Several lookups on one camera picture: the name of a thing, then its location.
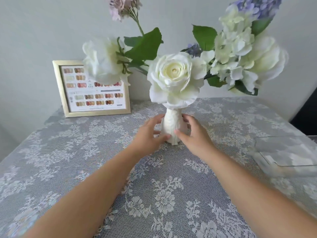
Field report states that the person's left hand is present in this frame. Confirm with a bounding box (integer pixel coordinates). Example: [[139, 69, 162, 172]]
[[132, 114, 172, 157]]

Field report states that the person's right hand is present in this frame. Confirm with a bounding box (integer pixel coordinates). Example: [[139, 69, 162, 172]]
[[174, 114, 219, 159]]

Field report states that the white cat-shaped vase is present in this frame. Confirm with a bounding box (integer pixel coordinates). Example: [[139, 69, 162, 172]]
[[161, 107, 188, 146]]

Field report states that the gold framed nail colour chart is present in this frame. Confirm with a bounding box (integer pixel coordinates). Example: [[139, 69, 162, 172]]
[[52, 60, 131, 118]]

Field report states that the clear bag of white nail tips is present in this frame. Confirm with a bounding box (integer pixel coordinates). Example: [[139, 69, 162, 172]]
[[260, 155, 279, 169]]

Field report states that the clear glass tray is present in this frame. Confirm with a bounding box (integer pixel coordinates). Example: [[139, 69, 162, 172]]
[[246, 135, 317, 178]]

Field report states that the pink lilac flower stem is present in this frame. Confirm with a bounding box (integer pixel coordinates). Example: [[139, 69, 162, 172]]
[[107, 0, 164, 68]]

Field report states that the clear bag of white pieces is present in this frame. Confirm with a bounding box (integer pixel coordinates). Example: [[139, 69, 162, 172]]
[[288, 151, 316, 169]]

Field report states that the purple lilac flower stem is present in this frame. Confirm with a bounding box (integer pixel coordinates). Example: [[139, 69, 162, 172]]
[[182, 0, 284, 59]]

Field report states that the person's right forearm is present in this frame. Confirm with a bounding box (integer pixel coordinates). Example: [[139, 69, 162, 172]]
[[197, 147, 317, 238]]

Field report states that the person's left forearm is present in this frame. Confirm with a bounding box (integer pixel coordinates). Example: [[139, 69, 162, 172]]
[[23, 146, 153, 238]]

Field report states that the white lace tablecloth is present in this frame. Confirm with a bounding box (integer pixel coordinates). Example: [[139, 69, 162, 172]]
[[0, 97, 317, 238]]

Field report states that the black shelf unit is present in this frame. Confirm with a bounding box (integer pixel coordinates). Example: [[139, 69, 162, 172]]
[[290, 91, 317, 137]]

